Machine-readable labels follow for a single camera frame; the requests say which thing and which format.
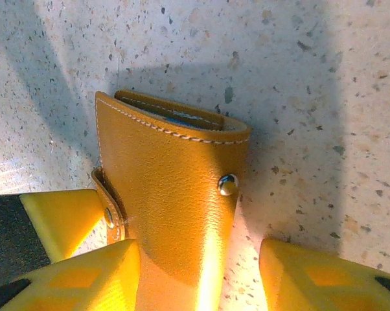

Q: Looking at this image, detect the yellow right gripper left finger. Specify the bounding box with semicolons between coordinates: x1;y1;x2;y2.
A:
0;238;141;311

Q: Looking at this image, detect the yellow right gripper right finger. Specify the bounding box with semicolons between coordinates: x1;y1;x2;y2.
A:
258;238;390;311

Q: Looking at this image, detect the mustard yellow leather wallet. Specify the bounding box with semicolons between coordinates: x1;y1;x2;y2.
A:
90;89;251;311

